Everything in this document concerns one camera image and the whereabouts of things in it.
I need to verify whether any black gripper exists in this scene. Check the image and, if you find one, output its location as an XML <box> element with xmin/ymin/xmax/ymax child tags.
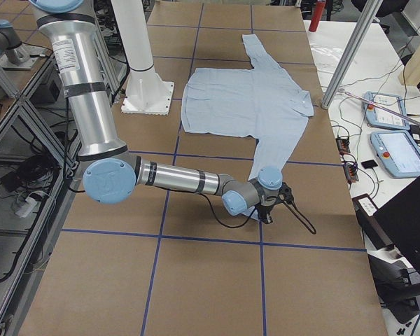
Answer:
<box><xmin>257</xmin><ymin>182</ymin><xmax>293</xmax><ymax>224</ymax></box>

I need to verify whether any light blue button shirt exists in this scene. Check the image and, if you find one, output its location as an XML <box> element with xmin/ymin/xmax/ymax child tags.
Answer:
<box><xmin>181</xmin><ymin>34</ymin><xmax>315</xmax><ymax>222</ymax></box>

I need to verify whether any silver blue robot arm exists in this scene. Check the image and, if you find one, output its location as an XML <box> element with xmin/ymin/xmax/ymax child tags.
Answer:
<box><xmin>32</xmin><ymin>1</ymin><xmax>297</xmax><ymax>223</ymax></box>

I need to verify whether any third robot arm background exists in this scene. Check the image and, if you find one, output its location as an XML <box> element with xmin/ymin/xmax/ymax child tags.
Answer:
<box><xmin>0</xmin><ymin>19</ymin><xmax>31</xmax><ymax>67</ymax></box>

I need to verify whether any orange circuit board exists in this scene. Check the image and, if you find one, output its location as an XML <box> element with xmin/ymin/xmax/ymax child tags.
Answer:
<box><xmin>335</xmin><ymin>137</ymin><xmax>351</xmax><ymax>155</ymax></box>

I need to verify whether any small black phone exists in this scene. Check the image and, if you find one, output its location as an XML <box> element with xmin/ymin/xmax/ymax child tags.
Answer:
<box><xmin>361</xmin><ymin>160</ymin><xmax>378</xmax><ymax>169</ymax></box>

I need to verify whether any black laptop computer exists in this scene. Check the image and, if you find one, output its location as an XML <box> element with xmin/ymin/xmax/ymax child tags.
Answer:
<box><xmin>352</xmin><ymin>176</ymin><xmax>420</xmax><ymax>273</ymax></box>

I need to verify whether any lower blue teach pendant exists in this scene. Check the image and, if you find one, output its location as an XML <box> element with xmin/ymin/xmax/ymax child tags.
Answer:
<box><xmin>369</xmin><ymin>130</ymin><xmax>420</xmax><ymax>179</ymax></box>

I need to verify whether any blue teach pendant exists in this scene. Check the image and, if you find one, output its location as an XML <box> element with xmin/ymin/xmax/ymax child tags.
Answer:
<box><xmin>362</xmin><ymin>91</ymin><xmax>410</xmax><ymax>131</ymax></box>
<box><xmin>369</xmin><ymin>130</ymin><xmax>420</xmax><ymax>179</ymax></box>

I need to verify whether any upper blue teach pendant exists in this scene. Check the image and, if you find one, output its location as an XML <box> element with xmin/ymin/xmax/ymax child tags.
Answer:
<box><xmin>362</xmin><ymin>91</ymin><xmax>410</xmax><ymax>131</ymax></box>

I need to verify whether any long grabber stick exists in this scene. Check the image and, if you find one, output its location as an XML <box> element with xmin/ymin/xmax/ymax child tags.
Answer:
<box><xmin>338</xmin><ymin>88</ymin><xmax>420</xmax><ymax>126</ymax></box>

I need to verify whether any clear plastic bag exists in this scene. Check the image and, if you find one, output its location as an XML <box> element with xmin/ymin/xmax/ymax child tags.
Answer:
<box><xmin>310</xmin><ymin>43</ymin><xmax>344</xmax><ymax>73</ymax></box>

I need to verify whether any red cylinder bottle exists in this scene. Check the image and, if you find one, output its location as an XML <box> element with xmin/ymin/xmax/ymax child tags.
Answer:
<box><xmin>309</xmin><ymin>0</ymin><xmax>326</xmax><ymax>32</ymax></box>

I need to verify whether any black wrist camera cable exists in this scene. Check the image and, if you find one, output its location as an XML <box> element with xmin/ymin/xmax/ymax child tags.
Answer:
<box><xmin>206</xmin><ymin>185</ymin><xmax>318</xmax><ymax>235</ymax></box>

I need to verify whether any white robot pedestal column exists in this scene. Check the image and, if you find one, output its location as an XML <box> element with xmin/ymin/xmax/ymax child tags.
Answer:
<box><xmin>111</xmin><ymin>0</ymin><xmax>174</xmax><ymax>116</ymax></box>

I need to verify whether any aluminium frame post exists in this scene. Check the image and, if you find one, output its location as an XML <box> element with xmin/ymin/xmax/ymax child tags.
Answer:
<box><xmin>321</xmin><ymin>0</ymin><xmax>383</xmax><ymax>109</ymax></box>

